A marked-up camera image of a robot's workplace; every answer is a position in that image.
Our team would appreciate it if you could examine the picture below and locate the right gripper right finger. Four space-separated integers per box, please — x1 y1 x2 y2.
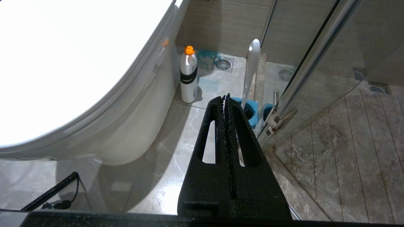
225 93 292 220

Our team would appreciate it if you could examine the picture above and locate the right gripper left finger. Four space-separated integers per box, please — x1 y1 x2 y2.
177 96 235 219

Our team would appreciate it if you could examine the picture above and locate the blue toilet brush holder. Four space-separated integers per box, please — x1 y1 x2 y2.
232 97 258 129

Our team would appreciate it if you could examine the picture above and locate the white toilet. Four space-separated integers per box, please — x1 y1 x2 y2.
0 0 190 166

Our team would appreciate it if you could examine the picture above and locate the white cleaner bottle orange cap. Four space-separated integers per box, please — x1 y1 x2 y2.
180 45 199 103

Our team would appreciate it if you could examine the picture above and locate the white toilet seat lid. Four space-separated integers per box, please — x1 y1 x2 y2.
0 0 178 158

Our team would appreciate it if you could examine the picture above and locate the round shower floor drain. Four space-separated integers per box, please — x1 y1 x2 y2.
278 66 297 83

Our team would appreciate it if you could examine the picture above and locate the square metal floor drain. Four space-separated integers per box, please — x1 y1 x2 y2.
213 56 235 73

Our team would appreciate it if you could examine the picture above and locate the glass shower door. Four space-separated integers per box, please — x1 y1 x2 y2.
256 0 404 151

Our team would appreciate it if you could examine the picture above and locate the white toilet brush handle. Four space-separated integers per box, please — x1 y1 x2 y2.
241 39 261 109

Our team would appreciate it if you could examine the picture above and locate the black coiled cable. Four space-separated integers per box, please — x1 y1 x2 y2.
21 172 80 212

